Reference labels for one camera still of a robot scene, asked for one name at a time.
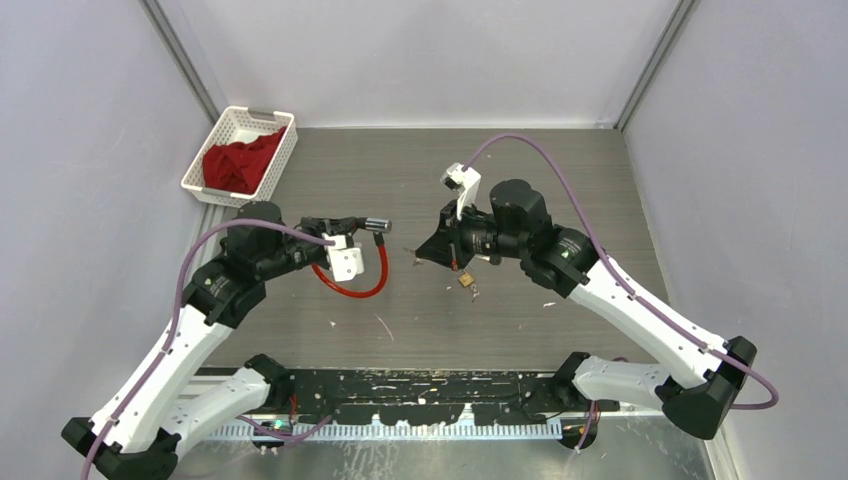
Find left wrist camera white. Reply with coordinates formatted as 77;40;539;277
323;233;365;283

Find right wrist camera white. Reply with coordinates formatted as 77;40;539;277
440;163;481;221

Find brass padlock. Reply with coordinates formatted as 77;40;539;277
458;272;476;289

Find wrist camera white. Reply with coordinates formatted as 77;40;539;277
440;163;481;221
323;233;365;283

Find white plastic perforated basket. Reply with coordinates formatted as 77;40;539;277
180;106;298;207

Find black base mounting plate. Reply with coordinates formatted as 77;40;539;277
254;369;589;426

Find red cloth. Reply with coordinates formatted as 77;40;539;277
202;127;287;195

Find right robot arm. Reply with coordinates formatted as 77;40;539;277
415;177;757;440

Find red cable lock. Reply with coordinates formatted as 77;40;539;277
311;217;392;299

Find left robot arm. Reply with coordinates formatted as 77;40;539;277
61;201;391;479

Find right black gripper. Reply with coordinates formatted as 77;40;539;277
417;197;527;271

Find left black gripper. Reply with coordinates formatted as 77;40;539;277
256;216;357;281

